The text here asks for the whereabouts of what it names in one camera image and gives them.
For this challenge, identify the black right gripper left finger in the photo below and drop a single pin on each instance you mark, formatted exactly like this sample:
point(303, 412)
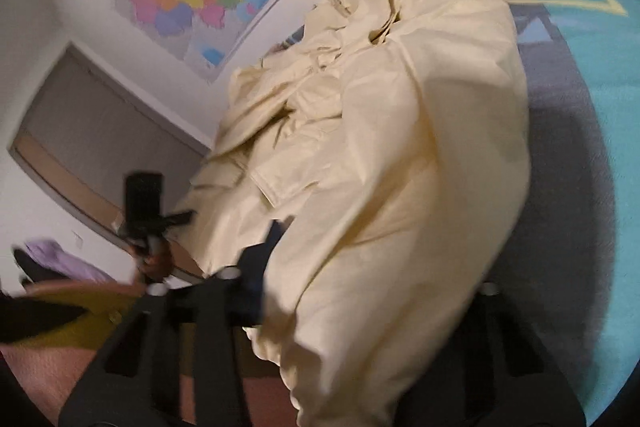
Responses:
point(134, 379)

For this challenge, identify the cream yellow large shirt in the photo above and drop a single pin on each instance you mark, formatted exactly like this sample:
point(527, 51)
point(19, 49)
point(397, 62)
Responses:
point(405, 60)

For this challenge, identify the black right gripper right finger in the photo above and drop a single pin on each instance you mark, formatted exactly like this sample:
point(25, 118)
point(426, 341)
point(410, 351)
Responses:
point(503, 364)

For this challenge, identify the teal grey patterned bedsheet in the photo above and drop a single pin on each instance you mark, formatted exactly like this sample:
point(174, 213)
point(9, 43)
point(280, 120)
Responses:
point(585, 156)

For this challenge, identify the grey framed door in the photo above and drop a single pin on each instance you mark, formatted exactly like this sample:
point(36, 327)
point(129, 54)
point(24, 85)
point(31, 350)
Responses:
point(77, 138)

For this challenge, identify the person's left hand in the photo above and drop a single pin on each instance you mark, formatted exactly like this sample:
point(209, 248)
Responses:
point(153, 264)

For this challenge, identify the purple cloth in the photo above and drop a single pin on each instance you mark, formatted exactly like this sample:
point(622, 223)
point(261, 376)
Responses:
point(50, 255)

